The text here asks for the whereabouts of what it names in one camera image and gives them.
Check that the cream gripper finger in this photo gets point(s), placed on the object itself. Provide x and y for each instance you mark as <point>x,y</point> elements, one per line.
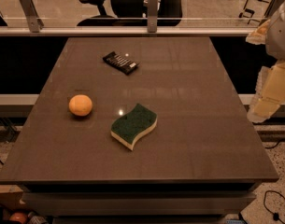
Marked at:
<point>270,93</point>
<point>258,36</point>

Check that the black office chair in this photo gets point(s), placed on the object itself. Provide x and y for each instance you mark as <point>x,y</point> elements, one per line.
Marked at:
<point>133,13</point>

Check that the red object under table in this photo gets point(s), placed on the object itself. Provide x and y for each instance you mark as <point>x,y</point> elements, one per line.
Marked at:
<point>19,217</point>

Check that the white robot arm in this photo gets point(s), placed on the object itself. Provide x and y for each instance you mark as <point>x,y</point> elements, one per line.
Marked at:
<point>275,37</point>

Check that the metal railing bracket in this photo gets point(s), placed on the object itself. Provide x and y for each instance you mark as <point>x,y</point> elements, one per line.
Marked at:
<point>152,16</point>
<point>273,6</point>
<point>35,24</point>

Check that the yellow frame stool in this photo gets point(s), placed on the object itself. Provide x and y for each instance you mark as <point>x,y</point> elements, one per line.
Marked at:
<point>254,10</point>

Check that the green and yellow sponge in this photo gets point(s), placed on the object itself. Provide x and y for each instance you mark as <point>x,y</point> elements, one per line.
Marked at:
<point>134,125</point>

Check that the right metal railing bracket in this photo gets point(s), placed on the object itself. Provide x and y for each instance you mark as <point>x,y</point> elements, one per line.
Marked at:
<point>273,6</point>

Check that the middle metal railing bracket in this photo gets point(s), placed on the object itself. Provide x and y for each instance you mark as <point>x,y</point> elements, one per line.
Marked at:
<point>152,16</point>

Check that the orange fruit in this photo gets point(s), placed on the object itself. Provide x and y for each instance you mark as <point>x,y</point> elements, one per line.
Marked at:
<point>80,105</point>

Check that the horizontal metal rail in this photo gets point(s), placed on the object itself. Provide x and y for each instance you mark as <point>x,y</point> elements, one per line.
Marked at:
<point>127,31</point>

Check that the left metal railing bracket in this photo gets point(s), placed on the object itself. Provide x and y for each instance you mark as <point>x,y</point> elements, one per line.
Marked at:
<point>35,24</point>

